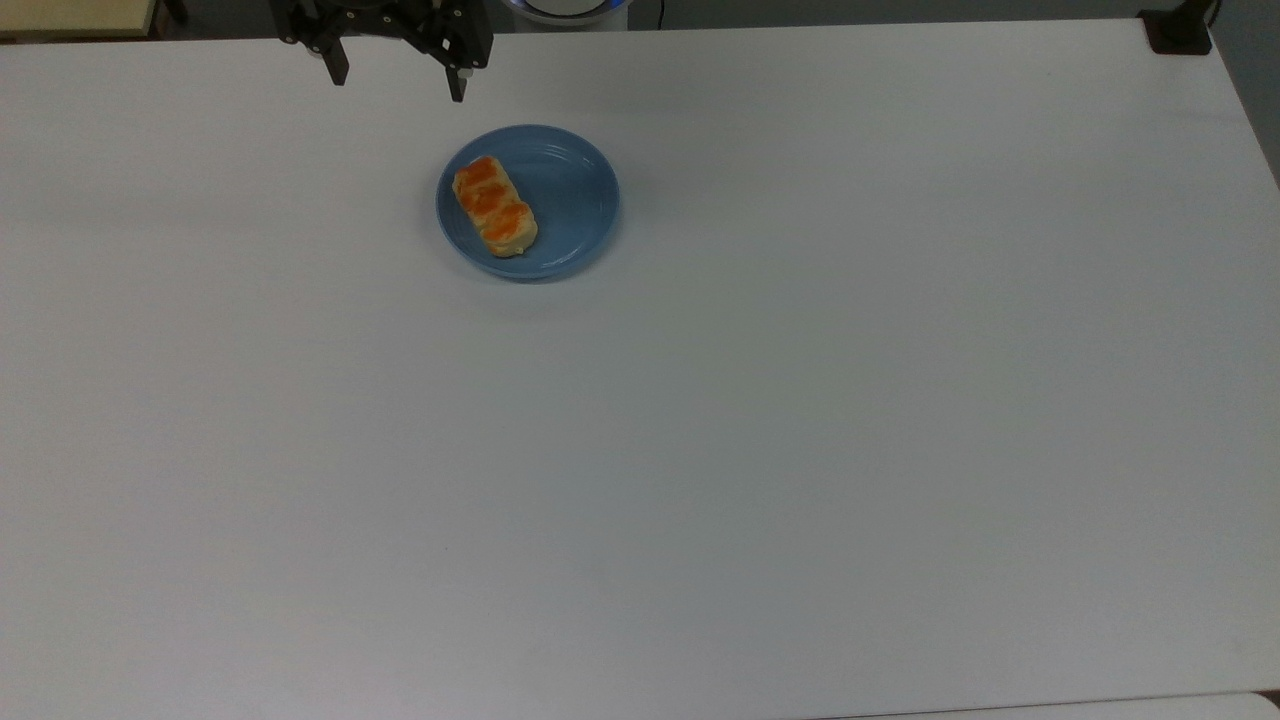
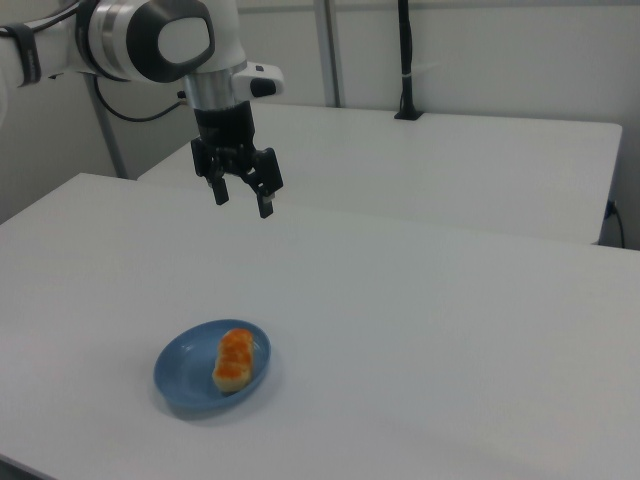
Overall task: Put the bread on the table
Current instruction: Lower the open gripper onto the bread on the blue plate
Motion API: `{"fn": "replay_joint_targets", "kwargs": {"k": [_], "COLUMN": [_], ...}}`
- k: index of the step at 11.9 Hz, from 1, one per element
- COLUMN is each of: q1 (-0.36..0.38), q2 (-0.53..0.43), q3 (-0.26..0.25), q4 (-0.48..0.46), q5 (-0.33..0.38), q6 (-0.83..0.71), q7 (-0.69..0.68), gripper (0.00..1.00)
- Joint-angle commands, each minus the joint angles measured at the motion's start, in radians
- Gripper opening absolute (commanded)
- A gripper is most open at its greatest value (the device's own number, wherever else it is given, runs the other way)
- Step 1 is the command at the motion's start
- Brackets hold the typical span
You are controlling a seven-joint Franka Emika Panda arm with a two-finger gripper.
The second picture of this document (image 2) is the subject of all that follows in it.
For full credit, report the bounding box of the grey metal frame post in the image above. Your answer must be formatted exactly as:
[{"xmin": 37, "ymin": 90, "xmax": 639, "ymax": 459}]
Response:
[{"xmin": 82, "ymin": 72, "xmax": 129, "ymax": 179}]

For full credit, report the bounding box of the black cable behind arm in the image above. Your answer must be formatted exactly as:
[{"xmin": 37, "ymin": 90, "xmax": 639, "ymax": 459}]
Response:
[{"xmin": 92, "ymin": 77, "xmax": 189, "ymax": 122}]

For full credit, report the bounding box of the orange-topped bread loaf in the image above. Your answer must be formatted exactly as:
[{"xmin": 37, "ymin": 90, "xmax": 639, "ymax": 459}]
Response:
[{"xmin": 211, "ymin": 328, "xmax": 255, "ymax": 392}]

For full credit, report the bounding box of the white back table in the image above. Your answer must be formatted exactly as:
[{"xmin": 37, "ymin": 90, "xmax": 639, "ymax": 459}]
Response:
[{"xmin": 135, "ymin": 102, "xmax": 624, "ymax": 246}]

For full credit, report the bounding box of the black cable at table side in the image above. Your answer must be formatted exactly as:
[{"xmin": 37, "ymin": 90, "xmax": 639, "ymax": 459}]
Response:
[{"xmin": 605, "ymin": 199, "xmax": 626, "ymax": 249}]

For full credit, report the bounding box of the grey wall partition post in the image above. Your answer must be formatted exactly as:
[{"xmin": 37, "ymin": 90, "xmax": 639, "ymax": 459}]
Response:
[{"xmin": 319, "ymin": 0, "xmax": 347, "ymax": 108}]

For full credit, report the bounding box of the blue oval plate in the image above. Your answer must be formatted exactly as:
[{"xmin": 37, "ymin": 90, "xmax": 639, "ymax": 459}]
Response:
[{"xmin": 152, "ymin": 319, "xmax": 273, "ymax": 408}]

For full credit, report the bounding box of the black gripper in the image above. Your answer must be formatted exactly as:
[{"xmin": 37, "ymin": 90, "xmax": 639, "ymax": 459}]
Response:
[{"xmin": 190, "ymin": 101, "xmax": 285, "ymax": 219}]

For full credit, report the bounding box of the black camera stand pole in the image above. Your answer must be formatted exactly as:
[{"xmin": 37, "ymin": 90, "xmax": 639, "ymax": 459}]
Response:
[{"xmin": 393, "ymin": 0, "xmax": 424, "ymax": 121}]

